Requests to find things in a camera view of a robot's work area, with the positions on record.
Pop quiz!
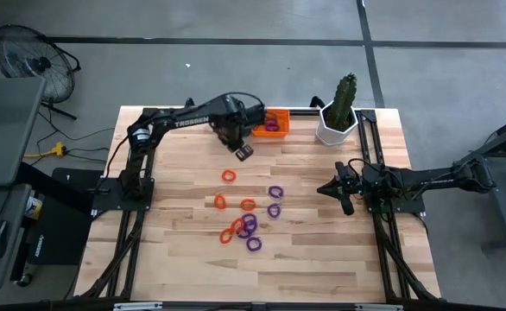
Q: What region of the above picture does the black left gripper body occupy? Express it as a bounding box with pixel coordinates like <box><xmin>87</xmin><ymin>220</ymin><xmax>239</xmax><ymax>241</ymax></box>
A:
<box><xmin>212</xmin><ymin>117</ymin><xmax>250</xmax><ymax>152</ymax></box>

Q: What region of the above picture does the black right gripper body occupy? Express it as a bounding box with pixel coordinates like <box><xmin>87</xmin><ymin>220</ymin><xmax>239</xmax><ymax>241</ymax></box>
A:
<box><xmin>335</xmin><ymin>161</ymin><xmax>365</xmax><ymax>217</ymax></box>

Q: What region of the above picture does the orange plastic basket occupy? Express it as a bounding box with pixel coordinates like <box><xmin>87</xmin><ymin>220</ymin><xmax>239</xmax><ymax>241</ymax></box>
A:
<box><xmin>251</xmin><ymin>108</ymin><xmax>291</xmax><ymax>138</ymax></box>

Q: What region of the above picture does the white plant pot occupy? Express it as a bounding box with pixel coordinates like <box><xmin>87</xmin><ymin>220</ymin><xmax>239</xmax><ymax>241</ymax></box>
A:
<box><xmin>314</xmin><ymin>99</ymin><xmax>360</xmax><ymax>147</ymax></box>

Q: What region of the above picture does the tall green cactus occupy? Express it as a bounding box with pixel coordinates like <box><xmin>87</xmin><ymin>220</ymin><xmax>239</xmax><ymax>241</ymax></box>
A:
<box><xmin>325</xmin><ymin>72</ymin><xmax>358</xmax><ymax>132</ymax></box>

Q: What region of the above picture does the black metal stand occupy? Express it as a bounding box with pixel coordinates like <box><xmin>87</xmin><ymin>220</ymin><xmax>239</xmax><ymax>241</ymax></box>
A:
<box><xmin>464</xmin><ymin>110</ymin><xmax>506</xmax><ymax>254</ymax></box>

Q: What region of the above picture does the yellow power plug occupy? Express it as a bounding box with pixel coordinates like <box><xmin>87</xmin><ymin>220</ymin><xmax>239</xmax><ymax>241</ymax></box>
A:
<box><xmin>22</xmin><ymin>142</ymin><xmax>67</xmax><ymax>159</ymax></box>

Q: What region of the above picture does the black desk beam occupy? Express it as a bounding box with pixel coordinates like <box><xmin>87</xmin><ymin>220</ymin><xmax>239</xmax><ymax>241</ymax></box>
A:
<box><xmin>14</xmin><ymin>162</ymin><xmax>99</xmax><ymax>216</ymax></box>

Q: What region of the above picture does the black floor fan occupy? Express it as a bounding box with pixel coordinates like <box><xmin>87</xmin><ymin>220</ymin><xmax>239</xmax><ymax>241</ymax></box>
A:
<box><xmin>0</xmin><ymin>23</ymin><xmax>82</xmax><ymax>121</ymax></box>

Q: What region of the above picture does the small printed can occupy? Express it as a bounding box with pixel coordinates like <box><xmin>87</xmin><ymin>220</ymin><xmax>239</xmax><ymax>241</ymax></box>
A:
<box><xmin>23</xmin><ymin>194</ymin><xmax>43</xmax><ymax>220</ymax></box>

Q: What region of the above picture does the grey desk panel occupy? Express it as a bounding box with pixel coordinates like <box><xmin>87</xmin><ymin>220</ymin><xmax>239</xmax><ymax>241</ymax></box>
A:
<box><xmin>0</xmin><ymin>76</ymin><xmax>47</xmax><ymax>187</ymax></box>

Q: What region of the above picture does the grey rounded desk top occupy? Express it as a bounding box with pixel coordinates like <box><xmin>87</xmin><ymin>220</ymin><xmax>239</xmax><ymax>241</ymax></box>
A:
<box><xmin>0</xmin><ymin>183</ymin><xmax>33</xmax><ymax>294</ymax></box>

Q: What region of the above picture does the black caster wheel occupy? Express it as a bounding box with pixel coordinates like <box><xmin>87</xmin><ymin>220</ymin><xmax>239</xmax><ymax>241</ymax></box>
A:
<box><xmin>13</xmin><ymin>270</ymin><xmax>35</xmax><ymax>289</ymax></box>

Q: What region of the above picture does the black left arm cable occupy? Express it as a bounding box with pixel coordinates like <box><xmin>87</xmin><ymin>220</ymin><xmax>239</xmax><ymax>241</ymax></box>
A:
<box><xmin>222</xmin><ymin>91</ymin><xmax>267</xmax><ymax>109</ymax></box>

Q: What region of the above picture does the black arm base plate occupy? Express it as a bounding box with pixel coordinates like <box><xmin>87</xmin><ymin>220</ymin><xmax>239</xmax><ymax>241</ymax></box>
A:
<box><xmin>92</xmin><ymin>177</ymin><xmax>155</xmax><ymax>213</ymax></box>
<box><xmin>366</xmin><ymin>183</ymin><xmax>427</xmax><ymax>216</ymax></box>

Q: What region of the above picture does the black aluminium rig frame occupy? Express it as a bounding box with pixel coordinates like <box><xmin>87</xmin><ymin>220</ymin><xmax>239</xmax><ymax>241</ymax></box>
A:
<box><xmin>73</xmin><ymin>105</ymin><xmax>443</xmax><ymax>303</ymax></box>

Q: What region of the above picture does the white metal bracket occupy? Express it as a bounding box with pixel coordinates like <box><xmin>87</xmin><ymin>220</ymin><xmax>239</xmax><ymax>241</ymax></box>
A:
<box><xmin>355</xmin><ymin>303</ymin><xmax>404</xmax><ymax>311</ymax></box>
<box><xmin>113</xmin><ymin>301</ymin><xmax>163</xmax><ymax>311</ymax></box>

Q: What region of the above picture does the black floor cable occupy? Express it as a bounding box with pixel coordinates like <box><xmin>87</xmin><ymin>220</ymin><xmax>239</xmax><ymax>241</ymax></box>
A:
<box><xmin>36</xmin><ymin>110</ymin><xmax>116</xmax><ymax>165</ymax></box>

